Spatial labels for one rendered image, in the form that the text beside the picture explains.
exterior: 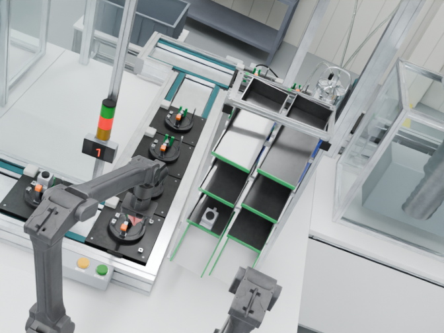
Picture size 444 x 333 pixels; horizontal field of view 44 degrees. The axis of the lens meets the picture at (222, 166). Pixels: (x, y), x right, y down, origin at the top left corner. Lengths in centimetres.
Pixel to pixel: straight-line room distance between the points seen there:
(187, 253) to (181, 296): 18
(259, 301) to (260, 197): 64
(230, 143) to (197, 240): 47
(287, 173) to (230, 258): 48
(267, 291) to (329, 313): 179
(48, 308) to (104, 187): 32
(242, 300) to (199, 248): 82
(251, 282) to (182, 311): 86
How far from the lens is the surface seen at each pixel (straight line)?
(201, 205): 193
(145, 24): 376
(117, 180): 143
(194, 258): 203
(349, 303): 296
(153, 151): 243
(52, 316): 146
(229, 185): 181
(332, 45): 588
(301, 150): 176
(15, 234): 211
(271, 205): 182
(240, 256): 204
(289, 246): 246
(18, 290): 206
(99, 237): 208
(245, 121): 176
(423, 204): 259
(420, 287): 285
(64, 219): 125
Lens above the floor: 258
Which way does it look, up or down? 40 degrees down
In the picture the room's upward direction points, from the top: 22 degrees clockwise
